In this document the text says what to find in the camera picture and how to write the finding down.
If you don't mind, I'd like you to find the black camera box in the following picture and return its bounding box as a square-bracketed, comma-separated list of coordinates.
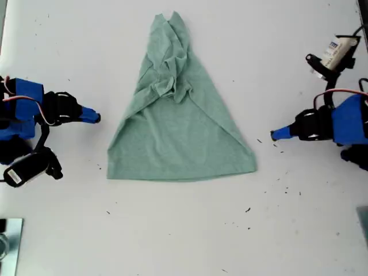
[2, 148, 64, 188]

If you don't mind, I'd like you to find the black camera stalk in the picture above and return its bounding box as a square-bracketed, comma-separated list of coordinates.
[33, 123, 51, 156]
[323, 71, 342, 109]

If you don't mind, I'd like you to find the beige labelled camera box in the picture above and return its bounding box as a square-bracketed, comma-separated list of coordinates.
[306, 34, 362, 80]

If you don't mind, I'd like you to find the red white arm wire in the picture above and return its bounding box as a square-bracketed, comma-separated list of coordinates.
[313, 79, 368, 112]
[0, 76, 57, 127]

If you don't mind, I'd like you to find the green t-shirt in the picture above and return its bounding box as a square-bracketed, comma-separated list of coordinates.
[106, 10, 257, 182]

